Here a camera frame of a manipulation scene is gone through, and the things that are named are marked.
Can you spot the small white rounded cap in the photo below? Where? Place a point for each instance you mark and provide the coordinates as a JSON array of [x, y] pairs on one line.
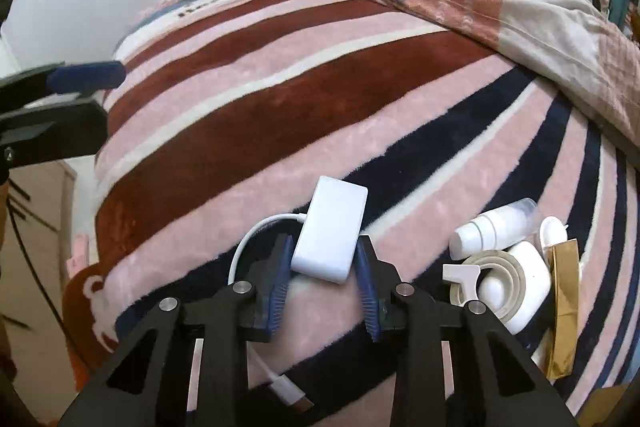
[[551, 232]]

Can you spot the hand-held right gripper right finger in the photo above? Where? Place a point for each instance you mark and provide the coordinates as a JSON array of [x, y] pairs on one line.
[[368, 294]]

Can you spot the brown cardboard piece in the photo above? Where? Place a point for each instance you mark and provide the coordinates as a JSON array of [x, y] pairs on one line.
[[600, 409]]

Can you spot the beige tape roll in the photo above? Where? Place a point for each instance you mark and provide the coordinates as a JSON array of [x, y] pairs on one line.
[[515, 289]]

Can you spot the light wooden cabinet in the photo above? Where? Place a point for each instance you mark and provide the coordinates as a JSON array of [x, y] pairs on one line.
[[40, 247]]

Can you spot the gold foil packet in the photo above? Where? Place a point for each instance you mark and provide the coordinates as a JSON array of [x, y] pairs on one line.
[[562, 307]]

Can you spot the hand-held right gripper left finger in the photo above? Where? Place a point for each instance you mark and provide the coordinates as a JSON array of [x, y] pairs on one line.
[[276, 294]]

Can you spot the white tape dispenser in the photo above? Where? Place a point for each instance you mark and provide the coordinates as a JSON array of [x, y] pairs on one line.
[[530, 277]]

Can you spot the white plastic bottle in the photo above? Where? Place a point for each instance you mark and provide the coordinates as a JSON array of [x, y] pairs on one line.
[[487, 227]]

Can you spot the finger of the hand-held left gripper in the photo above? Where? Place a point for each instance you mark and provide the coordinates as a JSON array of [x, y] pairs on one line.
[[55, 127], [87, 77]]

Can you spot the pink striped fleece blanket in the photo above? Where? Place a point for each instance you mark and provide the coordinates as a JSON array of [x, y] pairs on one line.
[[300, 117]]

